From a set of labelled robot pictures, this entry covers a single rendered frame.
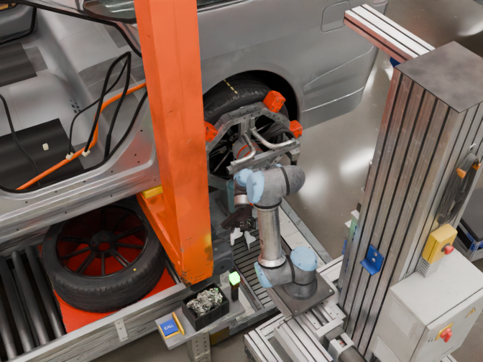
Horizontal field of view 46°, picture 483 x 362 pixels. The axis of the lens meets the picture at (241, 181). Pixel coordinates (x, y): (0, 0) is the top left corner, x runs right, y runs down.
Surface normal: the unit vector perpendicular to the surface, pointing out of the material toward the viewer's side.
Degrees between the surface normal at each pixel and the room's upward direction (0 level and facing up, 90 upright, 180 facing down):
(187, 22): 90
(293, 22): 90
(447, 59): 0
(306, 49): 90
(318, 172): 0
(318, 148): 0
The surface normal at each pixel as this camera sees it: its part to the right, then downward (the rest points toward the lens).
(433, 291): 0.00, -0.69
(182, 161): 0.48, 0.64
